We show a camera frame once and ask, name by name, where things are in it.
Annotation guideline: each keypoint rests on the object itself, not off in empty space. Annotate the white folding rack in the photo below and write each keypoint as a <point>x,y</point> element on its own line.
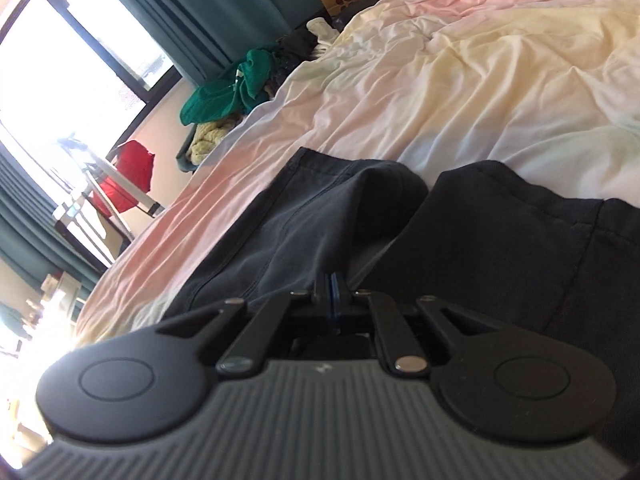
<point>100,195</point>

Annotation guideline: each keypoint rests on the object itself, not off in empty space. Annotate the pastel tie-dye bed blanket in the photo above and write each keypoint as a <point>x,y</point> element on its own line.
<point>450,75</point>

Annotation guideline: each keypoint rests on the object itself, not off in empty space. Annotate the dark clothes pile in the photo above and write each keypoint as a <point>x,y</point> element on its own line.
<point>295,50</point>

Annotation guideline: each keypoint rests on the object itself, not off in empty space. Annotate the white cloth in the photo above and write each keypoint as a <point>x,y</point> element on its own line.
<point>322,30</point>

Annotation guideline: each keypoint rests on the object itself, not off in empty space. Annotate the teal curtain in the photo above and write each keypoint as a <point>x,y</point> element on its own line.
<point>190,10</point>

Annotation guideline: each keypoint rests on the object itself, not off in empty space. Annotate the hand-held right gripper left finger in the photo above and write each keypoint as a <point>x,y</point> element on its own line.
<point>325,291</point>

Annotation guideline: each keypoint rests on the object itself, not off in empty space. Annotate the dark navy pants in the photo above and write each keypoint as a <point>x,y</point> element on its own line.
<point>310,220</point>

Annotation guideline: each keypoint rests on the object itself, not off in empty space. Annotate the yellow knitted garment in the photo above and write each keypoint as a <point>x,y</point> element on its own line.
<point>210,139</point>

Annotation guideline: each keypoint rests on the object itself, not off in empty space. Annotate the red cloth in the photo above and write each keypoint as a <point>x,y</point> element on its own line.
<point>125,175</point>

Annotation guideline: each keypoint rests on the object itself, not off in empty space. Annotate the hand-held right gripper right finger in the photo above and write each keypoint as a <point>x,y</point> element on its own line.
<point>339,291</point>

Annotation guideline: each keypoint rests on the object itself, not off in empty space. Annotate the window frame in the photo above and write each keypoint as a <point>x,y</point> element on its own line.
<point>95,50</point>

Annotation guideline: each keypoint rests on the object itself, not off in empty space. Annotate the green garment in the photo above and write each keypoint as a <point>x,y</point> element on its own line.
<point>235,85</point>

